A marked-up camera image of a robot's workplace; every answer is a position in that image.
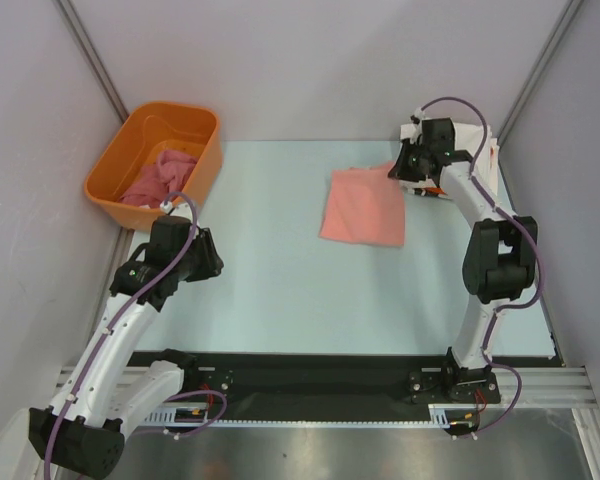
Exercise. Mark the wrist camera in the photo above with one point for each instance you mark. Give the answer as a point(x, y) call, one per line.
point(437, 135)
point(168, 235)

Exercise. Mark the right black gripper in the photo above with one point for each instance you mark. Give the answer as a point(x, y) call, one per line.
point(401, 172)

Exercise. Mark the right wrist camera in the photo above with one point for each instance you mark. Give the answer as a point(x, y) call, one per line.
point(437, 135)

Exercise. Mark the aluminium frame rail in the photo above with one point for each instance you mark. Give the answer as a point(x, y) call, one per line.
point(558, 388)

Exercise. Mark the dark pink t-shirt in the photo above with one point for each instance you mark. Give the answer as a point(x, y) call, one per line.
point(169, 172)

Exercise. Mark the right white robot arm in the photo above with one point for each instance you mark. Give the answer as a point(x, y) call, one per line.
point(500, 259)

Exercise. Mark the light pink t-shirt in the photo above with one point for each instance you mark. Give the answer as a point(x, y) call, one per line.
point(365, 206)

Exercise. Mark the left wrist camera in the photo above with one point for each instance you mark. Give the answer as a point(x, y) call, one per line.
point(168, 235)

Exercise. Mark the orange plastic basket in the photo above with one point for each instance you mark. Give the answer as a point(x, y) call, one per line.
point(150, 129)

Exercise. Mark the white slotted cable duct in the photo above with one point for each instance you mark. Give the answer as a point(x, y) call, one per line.
point(180, 419)

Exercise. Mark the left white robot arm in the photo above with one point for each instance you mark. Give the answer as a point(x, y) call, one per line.
point(88, 422)

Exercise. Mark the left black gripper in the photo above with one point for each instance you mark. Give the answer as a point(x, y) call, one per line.
point(211, 261)

